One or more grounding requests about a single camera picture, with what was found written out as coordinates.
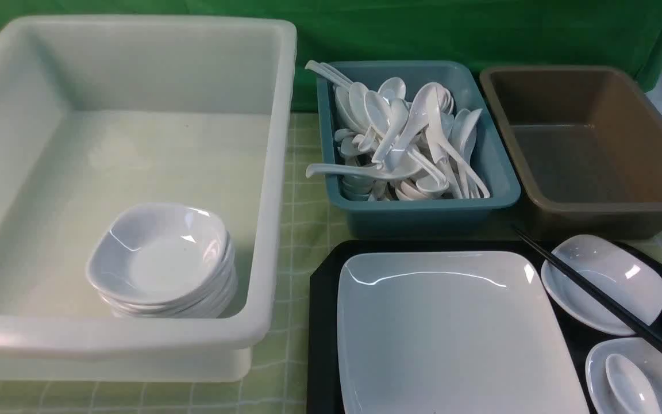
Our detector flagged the large white square plate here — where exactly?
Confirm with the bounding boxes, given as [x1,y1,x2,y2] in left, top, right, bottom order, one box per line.
[337,251,589,413]

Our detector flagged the white spoon sticking out left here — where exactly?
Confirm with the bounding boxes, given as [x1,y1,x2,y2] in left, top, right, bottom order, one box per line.
[305,163,422,181]

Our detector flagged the white spoon long handle right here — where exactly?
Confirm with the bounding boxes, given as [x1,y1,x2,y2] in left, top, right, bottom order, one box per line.
[425,89,491,198]

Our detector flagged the green backdrop cloth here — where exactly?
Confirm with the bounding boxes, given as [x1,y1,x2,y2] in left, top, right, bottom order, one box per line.
[0,1,662,112]

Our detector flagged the white bowl with spoon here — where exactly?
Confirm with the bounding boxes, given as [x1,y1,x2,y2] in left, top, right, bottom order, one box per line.
[585,338,662,413]

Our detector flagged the brown plastic bin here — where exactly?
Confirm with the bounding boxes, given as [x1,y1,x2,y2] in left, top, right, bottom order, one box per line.
[480,65,662,239]

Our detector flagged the teal plastic spoon bin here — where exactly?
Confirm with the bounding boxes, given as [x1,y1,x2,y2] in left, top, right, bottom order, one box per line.
[326,60,521,239]

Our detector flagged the black chopstick gold band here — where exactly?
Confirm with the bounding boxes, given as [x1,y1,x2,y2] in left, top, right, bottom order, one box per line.
[511,225,662,354]

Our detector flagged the large white plastic tub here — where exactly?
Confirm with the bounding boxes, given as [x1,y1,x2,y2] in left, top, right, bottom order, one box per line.
[0,15,297,382]

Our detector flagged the stack of white bowls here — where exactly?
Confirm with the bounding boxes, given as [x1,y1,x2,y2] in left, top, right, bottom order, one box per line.
[85,202,238,318]

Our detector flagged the green checked table mat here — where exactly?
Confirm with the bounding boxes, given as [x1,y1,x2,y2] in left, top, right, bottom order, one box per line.
[0,112,662,414]

